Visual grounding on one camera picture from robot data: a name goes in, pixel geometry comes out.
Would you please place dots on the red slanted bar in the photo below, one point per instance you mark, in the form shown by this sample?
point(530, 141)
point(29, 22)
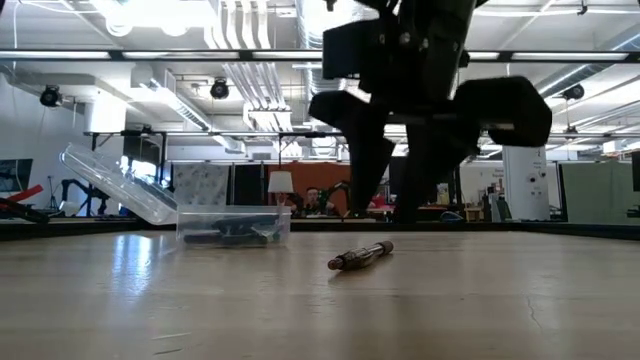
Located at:
point(29, 192)

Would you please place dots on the silver ventilation duct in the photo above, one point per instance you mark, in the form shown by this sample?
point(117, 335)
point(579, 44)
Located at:
point(560, 80)

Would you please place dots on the white pillar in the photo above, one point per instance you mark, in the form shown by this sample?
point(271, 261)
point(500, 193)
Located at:
point(525, 185)

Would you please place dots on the dark translucent pen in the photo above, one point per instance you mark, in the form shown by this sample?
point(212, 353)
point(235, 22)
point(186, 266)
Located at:
point(360, 256)

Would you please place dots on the person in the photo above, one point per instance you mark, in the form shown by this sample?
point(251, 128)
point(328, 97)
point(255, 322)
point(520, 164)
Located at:
point(313, 197)

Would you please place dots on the clear plastic supply box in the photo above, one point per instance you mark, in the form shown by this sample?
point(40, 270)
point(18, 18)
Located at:
point(230, 212)

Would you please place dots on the black partition panel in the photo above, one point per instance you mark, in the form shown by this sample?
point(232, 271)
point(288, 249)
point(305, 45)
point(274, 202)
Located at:
point(247, 185)

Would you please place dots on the dark wall screen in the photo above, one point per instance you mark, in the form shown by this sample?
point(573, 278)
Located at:
point(15, 175)

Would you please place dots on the black ceiling spotlight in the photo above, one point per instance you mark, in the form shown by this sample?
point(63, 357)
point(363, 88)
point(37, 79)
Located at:
point(219, 90)
point(574, 92)
point(50, 96)

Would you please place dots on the green partition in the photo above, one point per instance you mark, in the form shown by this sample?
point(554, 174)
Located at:
point(595, 192)

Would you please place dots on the black background rig frame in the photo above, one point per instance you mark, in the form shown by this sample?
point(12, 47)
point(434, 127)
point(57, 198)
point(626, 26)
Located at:
point(125, 133)

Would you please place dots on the black slanted bar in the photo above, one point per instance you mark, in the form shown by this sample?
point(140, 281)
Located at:
point(25, 212)

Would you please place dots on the white table lamp shade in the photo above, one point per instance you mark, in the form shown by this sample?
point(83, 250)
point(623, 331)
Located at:
point(281, 182)

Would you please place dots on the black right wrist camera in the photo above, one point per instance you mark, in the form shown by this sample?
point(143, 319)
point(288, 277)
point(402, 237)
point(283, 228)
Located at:
point(350, 50)

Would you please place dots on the black background robot arm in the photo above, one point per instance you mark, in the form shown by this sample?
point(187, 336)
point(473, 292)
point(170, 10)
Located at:
point(336, 189)
point(80, 187)

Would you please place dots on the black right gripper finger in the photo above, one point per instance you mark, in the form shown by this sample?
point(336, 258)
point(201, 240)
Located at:
point(430, 165)
point(370, 160)

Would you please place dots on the orange partition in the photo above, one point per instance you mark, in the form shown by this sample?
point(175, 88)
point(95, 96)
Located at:
point(310, 175)

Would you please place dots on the grey patterned panel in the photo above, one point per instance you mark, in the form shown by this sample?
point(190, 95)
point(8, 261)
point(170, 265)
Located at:
point(200, 185)

